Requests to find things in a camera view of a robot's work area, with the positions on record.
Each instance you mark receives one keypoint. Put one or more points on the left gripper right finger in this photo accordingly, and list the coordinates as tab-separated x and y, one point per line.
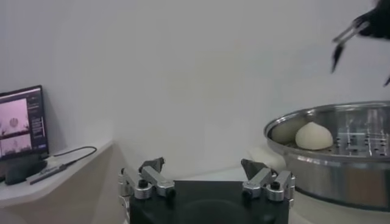
262	179

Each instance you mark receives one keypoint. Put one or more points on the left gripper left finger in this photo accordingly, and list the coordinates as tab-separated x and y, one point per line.
153	178

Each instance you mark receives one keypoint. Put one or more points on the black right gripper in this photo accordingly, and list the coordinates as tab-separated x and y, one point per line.
379	22

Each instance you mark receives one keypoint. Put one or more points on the white steamed baozi bun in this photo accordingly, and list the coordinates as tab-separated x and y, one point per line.
314	137

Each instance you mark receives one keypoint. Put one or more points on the perforated steel steamer basket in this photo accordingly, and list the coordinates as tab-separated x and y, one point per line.
335	179

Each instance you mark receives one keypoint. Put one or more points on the grey usb hub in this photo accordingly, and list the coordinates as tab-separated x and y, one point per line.
51	173

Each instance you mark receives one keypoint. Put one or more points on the white side desk with mouse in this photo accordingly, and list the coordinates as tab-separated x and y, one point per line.
45	198

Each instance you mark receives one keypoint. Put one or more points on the black laptop with lit screen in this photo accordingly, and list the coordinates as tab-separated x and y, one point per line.
21	121

